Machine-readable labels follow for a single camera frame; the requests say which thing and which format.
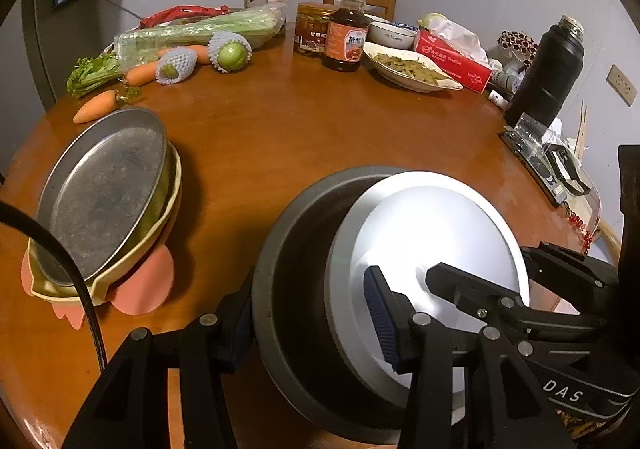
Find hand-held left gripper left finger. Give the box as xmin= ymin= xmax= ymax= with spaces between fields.
xmin=62 ymin=265 xmax=258 ymax=449

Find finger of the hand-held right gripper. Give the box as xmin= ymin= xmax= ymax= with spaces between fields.
xmin=425 ymin=263 xmax=606 ymax=345
xmin=520 ymin=243 xmax=621 ymax=315

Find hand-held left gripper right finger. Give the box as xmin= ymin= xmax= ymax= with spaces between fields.
xmin=363 ymin=265 xmax=576 ymax=449

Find steel bowl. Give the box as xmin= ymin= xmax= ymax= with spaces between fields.
xmin=251 ymin=166 xmax=471 ymax=445

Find pink plastic plate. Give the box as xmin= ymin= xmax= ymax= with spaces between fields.
xmin=21 ymin=244 xmax=177 ymax=331

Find yellow shell-shaped plate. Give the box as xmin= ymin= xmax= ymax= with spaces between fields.
xmin=27 ymin=139 xmax=183 ymax=304

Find round steel pan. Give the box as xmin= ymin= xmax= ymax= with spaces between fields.
xmin=36 ymin=108 xmax=168 ymax=286

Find wooden chopsticks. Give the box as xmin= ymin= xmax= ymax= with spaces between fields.
xmin=575 ymin=100 xmax=590 ymax=150

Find black thermos flask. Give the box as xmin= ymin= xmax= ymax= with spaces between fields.
xmin=504 ymin=15 xmax=586 ymax=129

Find white dish of pickled vegetables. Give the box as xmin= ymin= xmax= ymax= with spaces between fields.
xmin=362 ymin=42 xmax=464 ymax=93

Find red tissue box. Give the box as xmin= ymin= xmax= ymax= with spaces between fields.
xmin=413 ymin=19 xmax=493 ymax=94

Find dried lotus pod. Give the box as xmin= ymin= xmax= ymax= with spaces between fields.
xmin=500 ymin=30 xmax=539 ymax=61

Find carrot with green top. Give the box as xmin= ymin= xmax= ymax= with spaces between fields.
xmin=73 ymin=89 xmax=121 ymax=124

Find white ceramic bowl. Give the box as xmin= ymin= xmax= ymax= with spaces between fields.
xmin=368 ymin=22 xmax=417 ymax=50

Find green fruit in foam net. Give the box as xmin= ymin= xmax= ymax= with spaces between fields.
xmin=207 ymin=32 xmax=252 ymax=74
xmin=155 ymin=49 xmax=198 ymax=85

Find brown sauce bottle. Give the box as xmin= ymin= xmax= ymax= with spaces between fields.
xmin=321 ymin=0 xmax=370 ymax=74

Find chili sauce jar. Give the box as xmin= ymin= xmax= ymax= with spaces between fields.
xmin=293 ymin=2 xmax=337 ymax=55

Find wooden chair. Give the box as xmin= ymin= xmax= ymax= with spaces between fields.
xmin=322 ymin=0 xmax=397 ymax=22

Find celery in plastic wrap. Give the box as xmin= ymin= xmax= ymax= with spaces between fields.
xmin=66 ymin=6 xmax=283 ymax=99

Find red snack packet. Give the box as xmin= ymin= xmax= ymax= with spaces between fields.
xmin=140 ymin=5 xmax=231 ymax=29

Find grey refrigerator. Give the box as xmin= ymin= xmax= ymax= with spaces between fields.
xmin=0 ymin=0 xmax=126 ymax=105

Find red bead string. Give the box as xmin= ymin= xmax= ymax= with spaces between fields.
xmin=562 ymin=204 xmax=599 ymax=255

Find black cable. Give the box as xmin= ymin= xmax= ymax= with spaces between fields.
xmin=0 ymin=202 xmax=109 ymax=375

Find wall outlet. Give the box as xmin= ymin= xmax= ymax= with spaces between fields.
xmin=606 ymin=64 xmax=638 ymax=107

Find thin wall cable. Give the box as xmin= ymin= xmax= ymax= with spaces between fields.
xmin=97 ymin=0 xmax=143 ymax=23

